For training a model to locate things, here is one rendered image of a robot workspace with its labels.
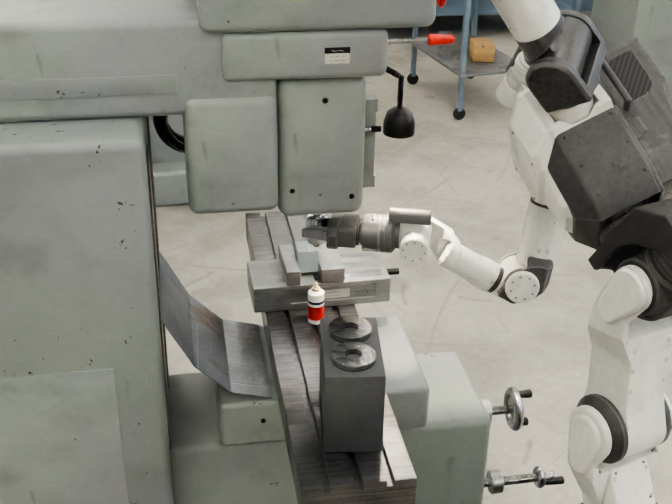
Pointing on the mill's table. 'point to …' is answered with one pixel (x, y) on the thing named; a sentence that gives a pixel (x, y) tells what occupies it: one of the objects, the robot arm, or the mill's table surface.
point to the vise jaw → (330, 265)
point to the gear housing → (304, 54)
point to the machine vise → (290, 274)
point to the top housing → (312, 15)
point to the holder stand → (351, 384)
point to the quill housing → (320, 145)
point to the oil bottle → (315, 304)
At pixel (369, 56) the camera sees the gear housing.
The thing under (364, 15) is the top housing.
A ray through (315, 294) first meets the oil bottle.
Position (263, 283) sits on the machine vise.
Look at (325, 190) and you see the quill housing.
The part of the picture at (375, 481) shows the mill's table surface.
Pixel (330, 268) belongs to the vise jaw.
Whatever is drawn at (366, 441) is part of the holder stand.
